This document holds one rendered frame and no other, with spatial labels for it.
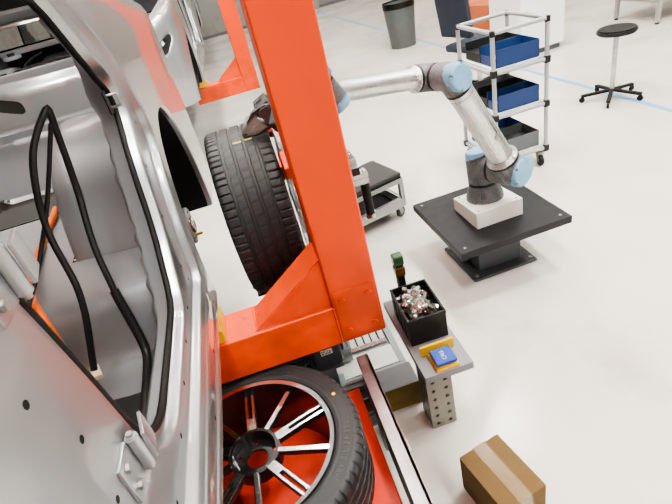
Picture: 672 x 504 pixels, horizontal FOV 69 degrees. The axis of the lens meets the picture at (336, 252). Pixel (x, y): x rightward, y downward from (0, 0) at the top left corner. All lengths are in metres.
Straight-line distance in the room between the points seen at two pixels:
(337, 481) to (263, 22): 1.16
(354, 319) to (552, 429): 0.88
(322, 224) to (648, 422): 1.39
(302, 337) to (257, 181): 0.55
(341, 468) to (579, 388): 1.14
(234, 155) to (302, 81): 0.54
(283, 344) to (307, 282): 0.24
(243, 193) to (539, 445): 1.39
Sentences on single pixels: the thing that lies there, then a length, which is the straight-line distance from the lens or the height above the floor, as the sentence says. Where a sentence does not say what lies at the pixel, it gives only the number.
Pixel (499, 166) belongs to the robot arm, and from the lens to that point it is 2.40.
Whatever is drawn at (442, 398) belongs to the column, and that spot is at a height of 0.16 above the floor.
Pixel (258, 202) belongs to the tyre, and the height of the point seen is 1.00.
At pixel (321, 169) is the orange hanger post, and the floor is 1.16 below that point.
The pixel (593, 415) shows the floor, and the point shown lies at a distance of 2.15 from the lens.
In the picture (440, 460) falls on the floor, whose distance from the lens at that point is 2.00.
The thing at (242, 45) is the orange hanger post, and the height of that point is 0.97.
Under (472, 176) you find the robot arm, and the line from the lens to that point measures 2.59.
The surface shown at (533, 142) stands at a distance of 3.78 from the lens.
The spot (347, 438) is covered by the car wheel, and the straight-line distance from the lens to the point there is 1.47.
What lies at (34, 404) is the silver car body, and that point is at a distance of 0.64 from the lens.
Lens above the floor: 1.68
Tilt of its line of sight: 32 degrees down
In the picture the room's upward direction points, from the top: 15 degrees counter-clockwise
